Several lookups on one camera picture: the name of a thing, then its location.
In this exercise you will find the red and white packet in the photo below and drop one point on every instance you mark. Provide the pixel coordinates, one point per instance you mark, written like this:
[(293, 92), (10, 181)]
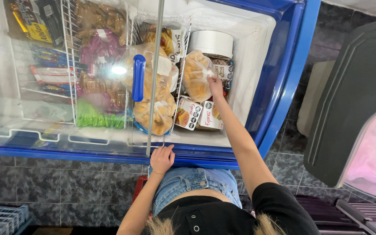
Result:
[(51, 75)]

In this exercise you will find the person's left fingers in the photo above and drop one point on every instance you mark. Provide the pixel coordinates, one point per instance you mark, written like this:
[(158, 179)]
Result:
[(163, 149)]

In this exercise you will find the person's left hand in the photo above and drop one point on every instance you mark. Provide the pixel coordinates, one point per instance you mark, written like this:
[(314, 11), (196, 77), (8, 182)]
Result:
[(162, 161)]

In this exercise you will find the black and yellow packet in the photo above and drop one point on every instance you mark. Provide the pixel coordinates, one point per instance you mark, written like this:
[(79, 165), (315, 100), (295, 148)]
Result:
[(34, 22)]

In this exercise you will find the clear bag of orange food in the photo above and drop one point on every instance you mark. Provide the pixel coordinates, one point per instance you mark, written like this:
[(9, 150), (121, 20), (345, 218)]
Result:
[(195, 76)]

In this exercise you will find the clear bag of yellow food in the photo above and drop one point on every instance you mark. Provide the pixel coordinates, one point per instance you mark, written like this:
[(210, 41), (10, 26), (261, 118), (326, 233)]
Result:
[(160, 70), (157, 114)]

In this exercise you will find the pink packet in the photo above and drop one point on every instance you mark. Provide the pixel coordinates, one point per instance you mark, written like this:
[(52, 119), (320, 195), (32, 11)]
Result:
[(101, 49)]

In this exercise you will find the glass sliding freezer lid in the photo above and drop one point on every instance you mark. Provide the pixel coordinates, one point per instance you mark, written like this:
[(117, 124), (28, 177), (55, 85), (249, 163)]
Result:
[(28, 107)]

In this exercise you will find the person's right hand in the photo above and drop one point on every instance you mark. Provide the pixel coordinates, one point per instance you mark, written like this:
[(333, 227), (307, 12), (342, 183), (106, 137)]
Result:
[(216, 88)]

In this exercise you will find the white round tub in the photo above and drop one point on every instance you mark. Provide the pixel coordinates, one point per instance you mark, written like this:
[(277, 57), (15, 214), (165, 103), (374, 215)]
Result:
[(211, 42)]

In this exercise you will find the red plastic crate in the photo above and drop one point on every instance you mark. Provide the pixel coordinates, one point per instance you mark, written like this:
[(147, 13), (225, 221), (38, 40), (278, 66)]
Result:
[(139, 187)]

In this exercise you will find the blue chest freezer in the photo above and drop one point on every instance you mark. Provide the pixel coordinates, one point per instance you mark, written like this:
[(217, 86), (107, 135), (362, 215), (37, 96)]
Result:
[(273, 81)]

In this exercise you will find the black top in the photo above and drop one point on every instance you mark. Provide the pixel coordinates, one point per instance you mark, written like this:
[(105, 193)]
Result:
[(240, 218)]

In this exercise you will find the blue denim shorts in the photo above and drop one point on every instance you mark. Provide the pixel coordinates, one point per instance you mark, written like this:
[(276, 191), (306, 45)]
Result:
[(188, 182)]

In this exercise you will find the clear bag of brown nuggets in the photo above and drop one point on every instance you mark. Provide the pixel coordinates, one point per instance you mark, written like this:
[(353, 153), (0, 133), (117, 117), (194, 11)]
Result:
[(100, 18), (100, 88)]

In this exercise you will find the dark grey display cabinet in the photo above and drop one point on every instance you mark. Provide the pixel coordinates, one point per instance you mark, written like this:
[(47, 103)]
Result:
[(348, 98)]

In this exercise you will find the green packet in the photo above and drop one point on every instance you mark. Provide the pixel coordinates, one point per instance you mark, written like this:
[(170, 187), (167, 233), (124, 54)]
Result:
[(96, 119)]

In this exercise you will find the white printed snack bag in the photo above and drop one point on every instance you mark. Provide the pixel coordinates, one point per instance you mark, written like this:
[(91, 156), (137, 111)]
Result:
[(175, 40)]

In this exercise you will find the printed box with black seals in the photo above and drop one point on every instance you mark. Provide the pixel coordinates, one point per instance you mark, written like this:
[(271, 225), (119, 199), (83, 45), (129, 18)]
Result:
[(225, 73)]

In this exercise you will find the stack of blue packets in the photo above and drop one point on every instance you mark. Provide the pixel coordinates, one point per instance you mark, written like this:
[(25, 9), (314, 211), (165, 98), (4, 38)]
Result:
[(52, 57)]

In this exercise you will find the white burger box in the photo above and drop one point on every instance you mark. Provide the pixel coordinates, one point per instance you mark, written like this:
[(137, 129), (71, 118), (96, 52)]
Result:
[(210, 116), (188, 114)]

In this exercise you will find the person's right fingers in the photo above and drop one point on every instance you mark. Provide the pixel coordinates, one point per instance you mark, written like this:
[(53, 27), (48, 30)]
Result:
[(211, 79)]

